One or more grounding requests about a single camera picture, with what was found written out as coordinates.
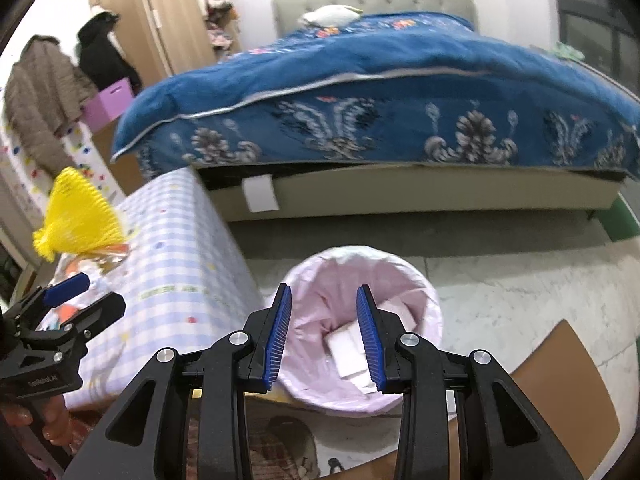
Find yellow foam fruit net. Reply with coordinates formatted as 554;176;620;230
32;166;128;262

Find green floor mat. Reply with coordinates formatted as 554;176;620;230
595;194;640;242

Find light green cloth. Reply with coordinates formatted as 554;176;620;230
552;41;586;62

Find person's plaid pants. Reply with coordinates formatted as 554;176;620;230
185;400;323;480

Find pink lined trash bin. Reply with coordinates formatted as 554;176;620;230
272;245;458;421

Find brown cardboard sheet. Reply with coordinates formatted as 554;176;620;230
350;317;640;480

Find wooden wardrobe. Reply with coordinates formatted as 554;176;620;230
87;0;242;90

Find blue checked tablecloth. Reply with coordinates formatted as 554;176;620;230
37;167;263;411

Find blue floral blanket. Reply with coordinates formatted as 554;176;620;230
111;12;640;182

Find white cabinet with coloured dots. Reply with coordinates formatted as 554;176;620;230
0;119;126;261

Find beige upholstered bed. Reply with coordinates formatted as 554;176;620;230
205;0;626;224

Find wooden drawer cabinet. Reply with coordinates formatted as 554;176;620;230
92;120;147;197

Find person's left hand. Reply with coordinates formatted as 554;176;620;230
0;394;72;446

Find white pillow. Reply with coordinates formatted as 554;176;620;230
298;4;364;29

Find white paper piece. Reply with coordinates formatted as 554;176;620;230
324;321;383;380

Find white bed tag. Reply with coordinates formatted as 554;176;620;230
241;175;280;213

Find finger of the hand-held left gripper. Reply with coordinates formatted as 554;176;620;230
0;273;92;337
22;292;127;362

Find purple plastic basket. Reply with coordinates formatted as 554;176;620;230
82;78;137;134

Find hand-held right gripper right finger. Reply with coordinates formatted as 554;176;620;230
355;284;586;480

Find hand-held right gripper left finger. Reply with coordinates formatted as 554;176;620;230
62;282;293;480

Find clear plastic wrapper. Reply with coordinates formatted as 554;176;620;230
52;241;135;291

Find brown padded jacket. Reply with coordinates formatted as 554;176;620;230
4;35;99;177

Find black jacket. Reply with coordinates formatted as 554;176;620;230
76;12;144;94

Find dark framed window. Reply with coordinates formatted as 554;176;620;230
549;0;640;92

